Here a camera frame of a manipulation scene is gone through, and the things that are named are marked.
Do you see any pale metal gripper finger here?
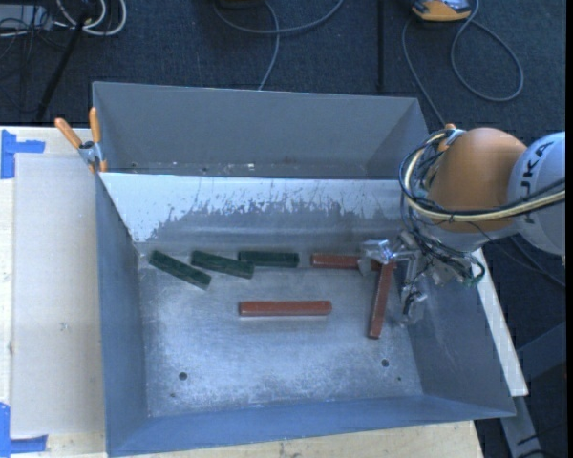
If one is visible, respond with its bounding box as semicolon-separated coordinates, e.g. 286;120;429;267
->
358;254;382;278
362;239;394;261

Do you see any red-brown flat block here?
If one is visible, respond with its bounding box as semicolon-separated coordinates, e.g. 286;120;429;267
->
309;253;365;271
367;260;397;341
238;300;333;318

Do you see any dark green flat block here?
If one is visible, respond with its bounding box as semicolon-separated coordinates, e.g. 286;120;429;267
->
148;249;213;291
237;250;301;269
190;249;256;281

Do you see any grey metal bin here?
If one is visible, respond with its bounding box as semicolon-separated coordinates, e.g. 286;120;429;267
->
91;81;518;458

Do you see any black cylinder on white bracket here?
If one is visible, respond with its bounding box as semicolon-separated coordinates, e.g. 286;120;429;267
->
400;274;430;324

